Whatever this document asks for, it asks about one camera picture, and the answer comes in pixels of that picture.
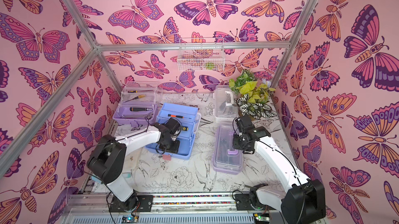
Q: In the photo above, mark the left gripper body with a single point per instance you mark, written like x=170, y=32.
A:
x=172, y=146

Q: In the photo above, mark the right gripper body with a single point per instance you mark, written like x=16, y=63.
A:
x=238, y=141

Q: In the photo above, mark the blue toolbox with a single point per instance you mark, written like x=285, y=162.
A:
x=183, y=123

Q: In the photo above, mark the white toolbox clear lid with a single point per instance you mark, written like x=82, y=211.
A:
x=224, y=104

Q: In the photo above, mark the purple toolbox clear lid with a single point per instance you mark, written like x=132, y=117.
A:
x=226, y=159

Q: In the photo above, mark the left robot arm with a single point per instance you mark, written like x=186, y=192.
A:
x=107, y=160

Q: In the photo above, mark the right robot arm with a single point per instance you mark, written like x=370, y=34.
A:
x=302, y=200

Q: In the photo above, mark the small orange black screwdriver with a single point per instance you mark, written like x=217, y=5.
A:
x=176, y=116

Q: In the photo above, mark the potted leafy plant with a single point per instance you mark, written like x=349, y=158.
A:
x=253, y=95

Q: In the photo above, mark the white wire basket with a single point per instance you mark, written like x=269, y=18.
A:
x=201, y=54

